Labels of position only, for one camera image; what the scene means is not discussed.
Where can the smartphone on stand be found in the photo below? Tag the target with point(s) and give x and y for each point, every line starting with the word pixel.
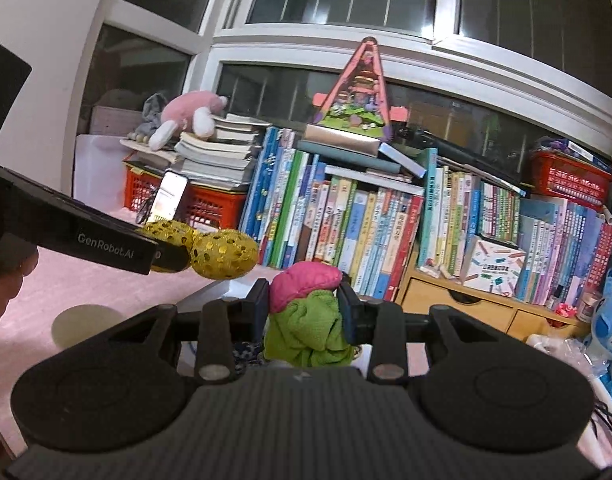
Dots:
pixel 168 197

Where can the clear plastic wrap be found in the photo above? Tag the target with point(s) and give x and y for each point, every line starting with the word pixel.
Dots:
pixel 571 352

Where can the pink plush rabbit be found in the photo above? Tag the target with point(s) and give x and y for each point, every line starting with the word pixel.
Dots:
pixel 193 112

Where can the stack of lying books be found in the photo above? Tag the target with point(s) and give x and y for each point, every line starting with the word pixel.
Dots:
pixel 226 161

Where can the row of upright books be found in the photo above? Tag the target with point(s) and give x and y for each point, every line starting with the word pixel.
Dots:
pixel 418 203

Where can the blue Stitch plush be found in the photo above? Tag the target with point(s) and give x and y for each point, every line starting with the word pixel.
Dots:
pixel 599 342

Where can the red plastic basket right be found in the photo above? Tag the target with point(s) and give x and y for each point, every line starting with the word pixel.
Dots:
pixel 565 177

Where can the white label printer box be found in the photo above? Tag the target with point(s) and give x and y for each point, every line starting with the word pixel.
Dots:
pixel 491 267

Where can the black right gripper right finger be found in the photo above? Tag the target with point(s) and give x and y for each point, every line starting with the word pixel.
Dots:
pixel 380 325

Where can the pink bed cloth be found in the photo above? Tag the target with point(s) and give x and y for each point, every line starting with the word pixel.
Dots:
pixel 59 283

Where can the grey plush toy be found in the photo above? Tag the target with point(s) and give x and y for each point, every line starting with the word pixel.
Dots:
pixel 150 118

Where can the wooden drawer shelf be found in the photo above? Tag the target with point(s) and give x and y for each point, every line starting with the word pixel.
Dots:
pixel 419 291

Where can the pink and green soft toy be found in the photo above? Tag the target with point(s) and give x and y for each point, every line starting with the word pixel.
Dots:
pixel 305 325

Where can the yellow sequin soft bow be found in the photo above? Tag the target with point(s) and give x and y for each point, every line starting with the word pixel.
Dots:
pixel 217 255

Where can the dark blue floral cloth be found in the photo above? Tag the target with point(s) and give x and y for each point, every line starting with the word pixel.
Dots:
pixel 247 355

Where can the red plastic crate left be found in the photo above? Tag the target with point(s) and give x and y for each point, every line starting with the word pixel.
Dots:
pixel 200 206

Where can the person's left hand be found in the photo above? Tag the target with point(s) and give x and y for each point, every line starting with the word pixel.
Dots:
pixel 10 283

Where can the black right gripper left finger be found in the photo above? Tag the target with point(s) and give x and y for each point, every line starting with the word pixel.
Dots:
pixel 227 322

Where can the grey shallow box tray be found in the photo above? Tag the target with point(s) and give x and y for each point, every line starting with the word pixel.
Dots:
pixel 228 290

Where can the triangular pink toy house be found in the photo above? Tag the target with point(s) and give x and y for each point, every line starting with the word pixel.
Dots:
pixel 358 102

